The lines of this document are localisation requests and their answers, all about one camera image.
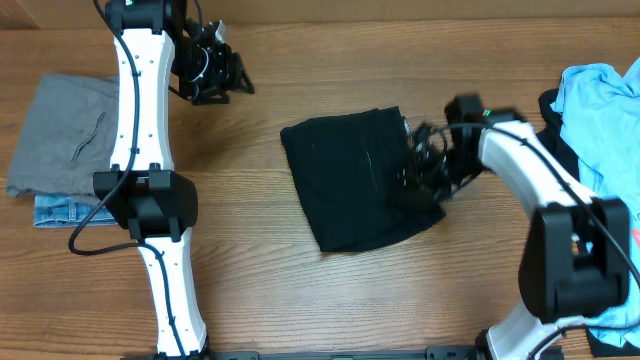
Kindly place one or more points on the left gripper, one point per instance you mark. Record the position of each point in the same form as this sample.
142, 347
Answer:
231, 78

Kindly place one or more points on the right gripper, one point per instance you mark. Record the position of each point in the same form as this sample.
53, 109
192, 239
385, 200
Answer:
417, 167

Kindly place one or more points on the black shorts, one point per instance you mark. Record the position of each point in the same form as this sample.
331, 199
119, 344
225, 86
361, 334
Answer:
347, 169

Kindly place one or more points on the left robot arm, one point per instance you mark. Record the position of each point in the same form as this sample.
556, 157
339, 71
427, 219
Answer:
162, 52

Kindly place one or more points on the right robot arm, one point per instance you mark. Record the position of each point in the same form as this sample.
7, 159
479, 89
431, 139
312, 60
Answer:
576, 262

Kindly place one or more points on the black garment under shirt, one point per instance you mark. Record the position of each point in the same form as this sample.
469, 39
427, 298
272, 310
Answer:
565, 155

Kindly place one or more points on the folded grey shorts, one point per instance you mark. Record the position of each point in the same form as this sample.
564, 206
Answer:
68, 135

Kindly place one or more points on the light blue shirt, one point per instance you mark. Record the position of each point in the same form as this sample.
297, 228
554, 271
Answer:
599, 109

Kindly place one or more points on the folded blue jeans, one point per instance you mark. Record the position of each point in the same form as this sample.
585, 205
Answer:
61, 210

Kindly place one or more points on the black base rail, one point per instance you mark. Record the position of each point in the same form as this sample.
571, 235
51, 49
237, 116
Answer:
350, 354

